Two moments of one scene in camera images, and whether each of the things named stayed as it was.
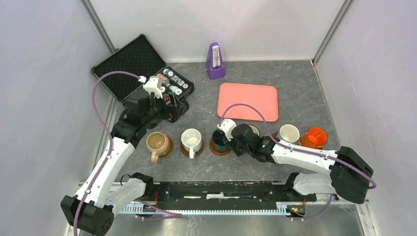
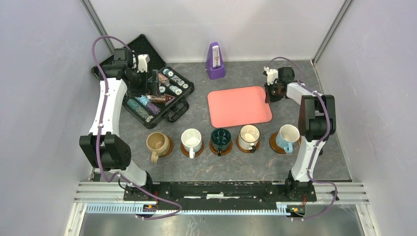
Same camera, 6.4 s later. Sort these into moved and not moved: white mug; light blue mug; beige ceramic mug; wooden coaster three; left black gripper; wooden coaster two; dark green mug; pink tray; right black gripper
Moved: left black gripper; pink tray; right black gripper
Not moved: white mug; dark green mug; wooden coaster three; light blue mug; beige ceramic mug; wooden coaster two
